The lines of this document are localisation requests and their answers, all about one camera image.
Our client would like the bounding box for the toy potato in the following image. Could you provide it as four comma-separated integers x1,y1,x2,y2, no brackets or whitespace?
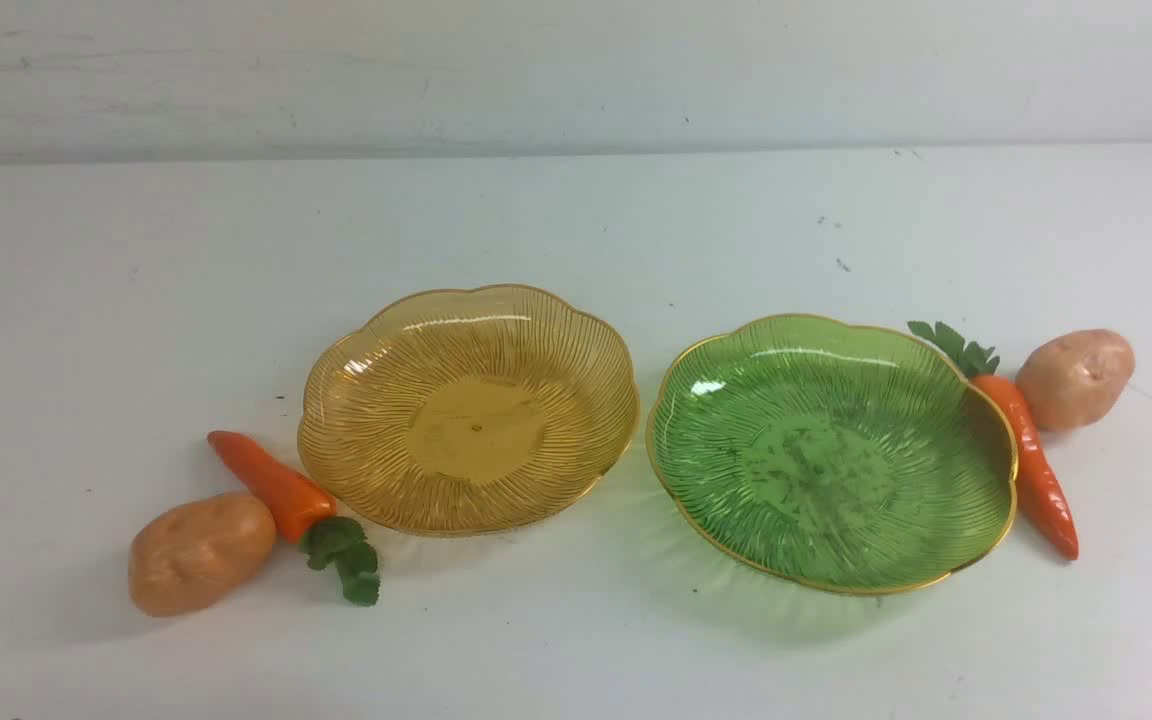
1015,329,1137,433
127,492,276,617

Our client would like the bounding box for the amber ribbed plastic plate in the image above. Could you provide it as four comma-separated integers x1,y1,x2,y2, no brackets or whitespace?
297,285,641,537

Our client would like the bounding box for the green ribbed plastic plate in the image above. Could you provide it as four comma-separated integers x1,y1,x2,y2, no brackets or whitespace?
645,314,1018,596

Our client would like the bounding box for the left toy carrot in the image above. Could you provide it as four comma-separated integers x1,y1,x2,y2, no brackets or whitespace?
207,430,381,607

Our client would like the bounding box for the toy carrot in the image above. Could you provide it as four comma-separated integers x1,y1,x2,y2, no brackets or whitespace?
207,430,381,607
908,320,1079,561

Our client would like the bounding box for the right toy carrot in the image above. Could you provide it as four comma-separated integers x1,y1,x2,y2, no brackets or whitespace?
908,320,1079,561

